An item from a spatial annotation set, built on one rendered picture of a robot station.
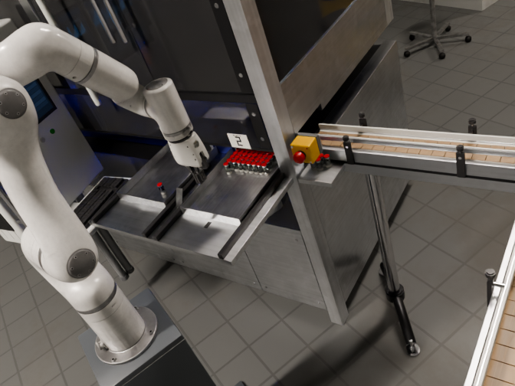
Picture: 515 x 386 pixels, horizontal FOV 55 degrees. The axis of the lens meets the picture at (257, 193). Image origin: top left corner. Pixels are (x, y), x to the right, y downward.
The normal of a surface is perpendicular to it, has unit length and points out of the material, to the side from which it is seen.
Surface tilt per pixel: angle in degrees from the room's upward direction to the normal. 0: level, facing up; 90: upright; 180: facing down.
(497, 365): 0
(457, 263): 0
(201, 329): 0
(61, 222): 68
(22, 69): 106
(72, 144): 90
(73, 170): 90
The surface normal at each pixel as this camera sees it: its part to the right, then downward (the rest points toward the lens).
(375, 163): -0.51, 0.66
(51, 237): 0.33, -0.06
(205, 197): -0.29, -0.74
